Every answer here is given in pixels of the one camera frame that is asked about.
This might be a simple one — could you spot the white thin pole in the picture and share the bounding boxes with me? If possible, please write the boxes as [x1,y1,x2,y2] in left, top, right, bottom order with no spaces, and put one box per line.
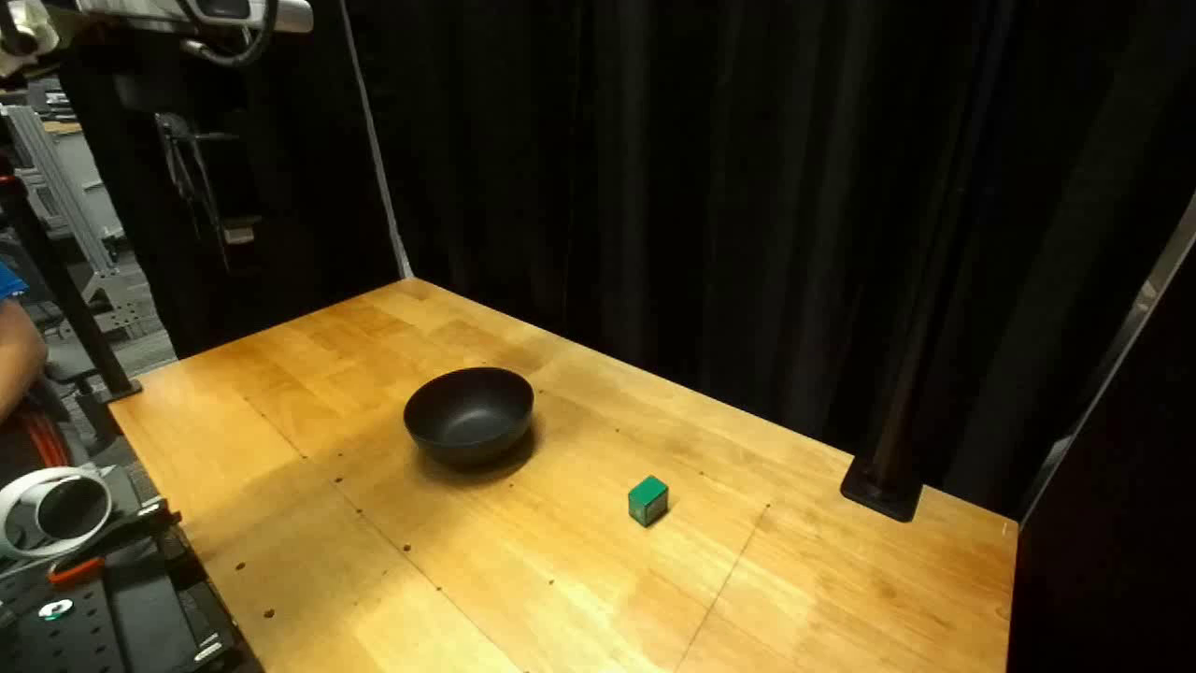
[335,0,415,281]

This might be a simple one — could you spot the black bowl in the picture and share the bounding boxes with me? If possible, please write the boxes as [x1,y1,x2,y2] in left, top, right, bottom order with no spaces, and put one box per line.
[400,362,538,475]

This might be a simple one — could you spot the black cable loop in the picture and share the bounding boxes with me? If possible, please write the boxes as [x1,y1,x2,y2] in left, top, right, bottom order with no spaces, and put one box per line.
[178,0,281,70]

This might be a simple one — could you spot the green block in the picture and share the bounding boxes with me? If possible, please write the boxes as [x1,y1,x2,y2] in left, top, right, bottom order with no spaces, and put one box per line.
[623,470,671,531]

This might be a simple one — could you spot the person forearm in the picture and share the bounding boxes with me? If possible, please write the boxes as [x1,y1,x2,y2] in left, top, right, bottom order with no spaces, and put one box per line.
[0,297,52,426]

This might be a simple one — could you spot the black side panel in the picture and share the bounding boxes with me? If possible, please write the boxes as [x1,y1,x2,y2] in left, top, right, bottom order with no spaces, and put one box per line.
[1005,193,1196,673]

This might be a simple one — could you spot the orange handled tool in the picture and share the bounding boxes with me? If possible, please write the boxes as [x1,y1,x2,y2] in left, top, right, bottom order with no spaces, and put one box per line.
[44,552,112,593]

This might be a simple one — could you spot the grey metal rack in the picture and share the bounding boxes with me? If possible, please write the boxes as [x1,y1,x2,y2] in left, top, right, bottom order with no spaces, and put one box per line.
[0,97,167,343]

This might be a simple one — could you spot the white round controller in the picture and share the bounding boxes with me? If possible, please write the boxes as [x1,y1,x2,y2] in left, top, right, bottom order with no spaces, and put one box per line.
[0,464,118,564]

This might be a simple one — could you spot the hanging black cables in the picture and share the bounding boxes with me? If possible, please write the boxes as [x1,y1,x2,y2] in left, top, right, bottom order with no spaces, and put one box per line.
[149,110,263,269]

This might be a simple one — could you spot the black mounting base plate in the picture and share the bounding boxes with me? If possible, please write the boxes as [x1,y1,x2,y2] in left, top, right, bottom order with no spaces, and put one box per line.
[0,494,263,673]

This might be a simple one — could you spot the black pole with base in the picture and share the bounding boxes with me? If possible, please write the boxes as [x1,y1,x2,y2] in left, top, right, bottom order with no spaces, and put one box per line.
[838,0,1196,525]

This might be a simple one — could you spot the black curtain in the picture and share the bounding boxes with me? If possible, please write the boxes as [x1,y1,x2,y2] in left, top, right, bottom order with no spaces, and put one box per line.
[58,0,1196,519]

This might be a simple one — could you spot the black stand leg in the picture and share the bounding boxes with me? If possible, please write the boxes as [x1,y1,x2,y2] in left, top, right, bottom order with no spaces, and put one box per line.
[0,182,142,405]

